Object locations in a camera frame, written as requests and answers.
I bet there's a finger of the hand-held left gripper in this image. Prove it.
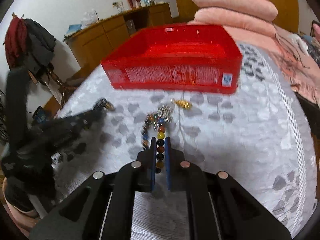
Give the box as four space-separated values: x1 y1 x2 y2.
56 102 109 142

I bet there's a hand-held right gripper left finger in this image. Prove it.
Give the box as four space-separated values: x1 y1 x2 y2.
29 136 157 240

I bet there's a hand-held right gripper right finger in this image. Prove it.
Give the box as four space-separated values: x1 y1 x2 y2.
164 136 292 240

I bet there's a dark bead bracelet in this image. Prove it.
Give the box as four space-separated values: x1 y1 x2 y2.
94 98 116 112

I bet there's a multicoloured bead bracelet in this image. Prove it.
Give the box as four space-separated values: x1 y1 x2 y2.
141 114 167 174

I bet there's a red plastic box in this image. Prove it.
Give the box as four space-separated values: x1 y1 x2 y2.
100 22 243 95

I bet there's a wooden coat rack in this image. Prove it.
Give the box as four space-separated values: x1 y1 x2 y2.
11 11 77 108

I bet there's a dark coat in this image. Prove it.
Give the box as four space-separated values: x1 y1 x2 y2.
24 19 57 78

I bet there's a red scarf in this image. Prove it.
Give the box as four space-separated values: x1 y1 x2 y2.
4 17 28 69

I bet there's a gold pendant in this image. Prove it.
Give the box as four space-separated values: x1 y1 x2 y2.
172 99 193 110

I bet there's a wooden desk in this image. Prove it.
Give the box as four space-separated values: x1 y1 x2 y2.
64 2 173 72

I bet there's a blue cloth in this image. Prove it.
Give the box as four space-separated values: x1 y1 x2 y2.
64 24 83 38

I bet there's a white plastic bag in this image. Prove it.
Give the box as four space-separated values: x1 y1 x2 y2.
80 9 99 27

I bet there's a small paper bag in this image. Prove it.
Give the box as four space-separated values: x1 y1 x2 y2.
125 19 137 35

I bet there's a bed with pink sheet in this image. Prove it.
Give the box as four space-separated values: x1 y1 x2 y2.
222 24 320 103

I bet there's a folded pink blanket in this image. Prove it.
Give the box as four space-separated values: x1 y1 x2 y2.
194 7 277 38
188 0 279 20

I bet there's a brown cloth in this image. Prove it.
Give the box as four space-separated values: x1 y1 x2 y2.
275 27 313 68

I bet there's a white cloth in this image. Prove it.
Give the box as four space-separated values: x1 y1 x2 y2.
291 34 309 55

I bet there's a silver bead bracelet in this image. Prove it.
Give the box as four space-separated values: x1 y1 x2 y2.
157 106 173 122

